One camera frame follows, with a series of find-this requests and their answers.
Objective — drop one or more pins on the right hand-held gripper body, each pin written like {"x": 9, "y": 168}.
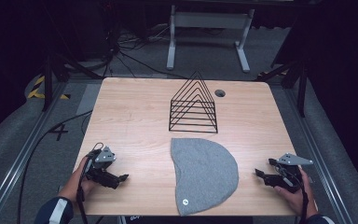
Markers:
{"x": 287, "y": 174}

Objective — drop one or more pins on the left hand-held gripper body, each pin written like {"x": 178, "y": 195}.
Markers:
{"x": 105, "y": 155}

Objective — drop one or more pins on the grey knitted beanie hat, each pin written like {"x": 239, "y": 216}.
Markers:
{"x": 203, "y": 174}

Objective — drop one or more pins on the person's right hand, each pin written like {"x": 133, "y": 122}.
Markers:
{"x": 295, "y": 199}

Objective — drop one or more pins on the person's left hand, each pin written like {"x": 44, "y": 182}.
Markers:
{"x": 76, "y": 183}

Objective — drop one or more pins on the black tape floor mark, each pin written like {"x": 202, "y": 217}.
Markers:
{"x": 59, "y": 130}

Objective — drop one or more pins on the black metal stand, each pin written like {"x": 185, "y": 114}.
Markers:
{"x": 47, "y": 81}
{"x": 301, "y": 90}

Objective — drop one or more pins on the yellow black floor tape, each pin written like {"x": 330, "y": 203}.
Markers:
{"x": 36, "y": 88}

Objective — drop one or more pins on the aluminium floor rail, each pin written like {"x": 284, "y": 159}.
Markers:
{"x": 320, "y": 155}
{"x": 18, "y": 161}

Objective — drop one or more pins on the white metal table frame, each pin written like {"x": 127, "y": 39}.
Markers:
{"x": 209, "y": 20}

